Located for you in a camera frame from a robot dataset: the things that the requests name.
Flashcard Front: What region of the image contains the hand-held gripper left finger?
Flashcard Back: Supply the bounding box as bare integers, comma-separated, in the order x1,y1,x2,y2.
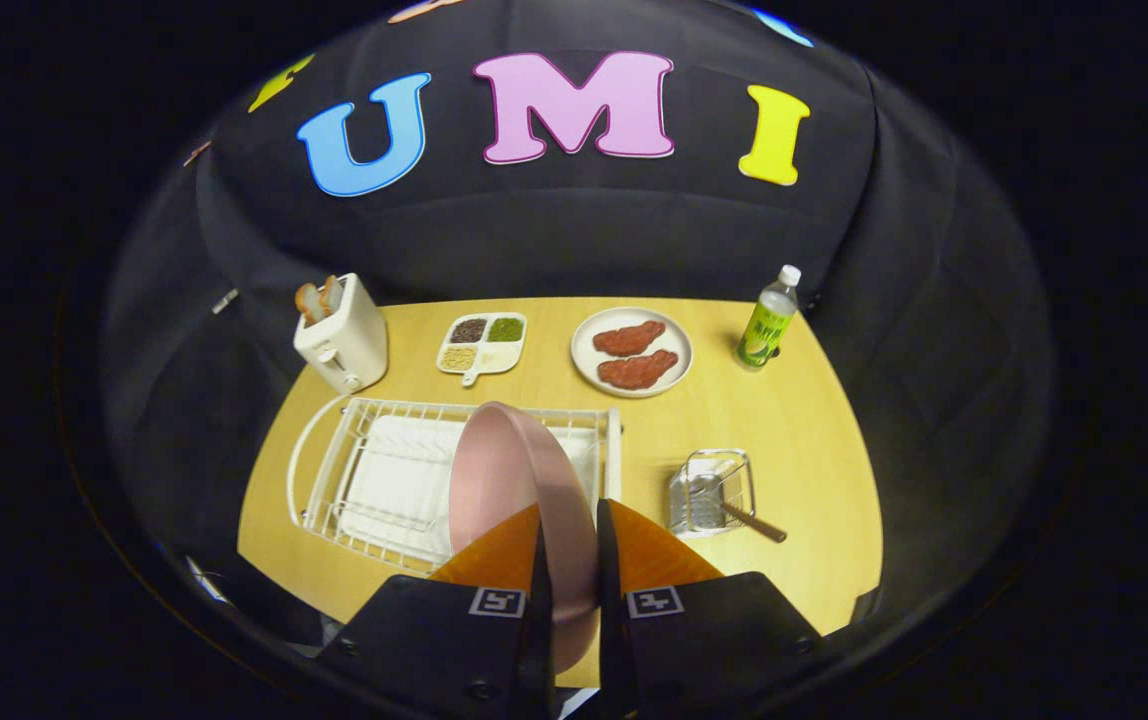
319,500,557,720

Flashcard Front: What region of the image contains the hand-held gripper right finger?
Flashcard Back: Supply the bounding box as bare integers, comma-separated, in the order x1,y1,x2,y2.
594,498,825,720

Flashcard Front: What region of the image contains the brown-handled metal spoon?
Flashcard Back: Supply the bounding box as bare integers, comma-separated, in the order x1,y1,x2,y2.
691,487,788,544

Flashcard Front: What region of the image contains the small metal wire basket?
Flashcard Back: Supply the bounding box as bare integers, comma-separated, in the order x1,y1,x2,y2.
669,449,757,538

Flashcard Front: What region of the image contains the white wire dish rack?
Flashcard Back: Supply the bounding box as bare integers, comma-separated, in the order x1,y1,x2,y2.
286,395,623,576

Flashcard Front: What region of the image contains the pink plate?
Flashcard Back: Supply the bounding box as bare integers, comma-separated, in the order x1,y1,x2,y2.
448,402,602,673

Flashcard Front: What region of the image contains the beige plate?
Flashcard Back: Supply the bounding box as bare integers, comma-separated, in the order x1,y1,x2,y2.
571,307,694,399

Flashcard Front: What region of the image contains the brown meat patty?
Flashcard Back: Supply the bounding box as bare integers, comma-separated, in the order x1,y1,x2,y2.
598,350,680,391
593,321,667,357

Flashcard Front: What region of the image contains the white divided condiment tray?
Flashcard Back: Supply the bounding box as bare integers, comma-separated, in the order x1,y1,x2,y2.
436,312,528,387

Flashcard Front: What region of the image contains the white toaster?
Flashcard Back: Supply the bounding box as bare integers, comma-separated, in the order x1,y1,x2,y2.
293,273,389,395

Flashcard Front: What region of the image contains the green-label plastic bottle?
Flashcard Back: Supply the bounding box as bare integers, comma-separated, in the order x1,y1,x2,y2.
736,264,802,372

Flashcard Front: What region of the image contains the black backdrop cloth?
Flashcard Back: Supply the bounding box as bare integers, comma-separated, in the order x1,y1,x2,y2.
99,0,1055,641

